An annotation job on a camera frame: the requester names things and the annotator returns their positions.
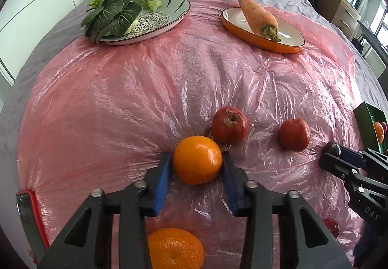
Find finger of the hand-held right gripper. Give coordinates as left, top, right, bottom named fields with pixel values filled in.
left=319, top=154, right=369, bottom=194
left=326, top=142, right=388, bottom=180

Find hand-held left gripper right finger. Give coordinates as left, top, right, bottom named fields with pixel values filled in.
left=221, top=151, right=354, bottom=269

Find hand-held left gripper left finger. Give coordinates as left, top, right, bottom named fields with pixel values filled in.
left=44, top=151, right=174, bottom=269

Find green metal tray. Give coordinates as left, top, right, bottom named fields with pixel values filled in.
left=353, top=102, right=388, bottom=154

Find orange tangerine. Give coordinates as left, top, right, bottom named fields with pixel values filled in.
left=173, top=136, right=223, bottom=185
left=373, top=122, right=385, bottom=145
left=146, top=227, right=205, bottom=269

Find person's right hand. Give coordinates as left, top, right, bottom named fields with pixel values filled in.
left=353, top=223, right=375, bottom=266

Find pink plastic sheet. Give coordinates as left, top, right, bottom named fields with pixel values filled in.
left=16, top=0, right=364, bottom=269

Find dark shopping bag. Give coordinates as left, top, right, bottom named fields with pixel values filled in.
left=351, top=37, right=366, bottom=59

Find glass desk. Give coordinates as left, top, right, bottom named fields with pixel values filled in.
left=358, top=20, right=388, bottom=57

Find orange oval dish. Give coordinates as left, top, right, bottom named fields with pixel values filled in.
left=221, top=7, right=305, bottom=54

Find smartphone in red case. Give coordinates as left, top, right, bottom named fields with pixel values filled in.
left=16, top=192, right=50, bottom=250

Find wooden drawer cabinet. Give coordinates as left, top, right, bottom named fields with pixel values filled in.
left=317, top=0, right=363, bottom=41

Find carrot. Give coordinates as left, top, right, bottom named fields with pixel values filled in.
left=237, top=0, right=282, bottom=43

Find patterned grey plate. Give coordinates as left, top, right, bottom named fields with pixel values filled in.
left=98, top=0, right=191, bottom=46

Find green bok choy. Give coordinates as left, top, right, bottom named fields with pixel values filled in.
left=80, top=0, right=162, bottom=44

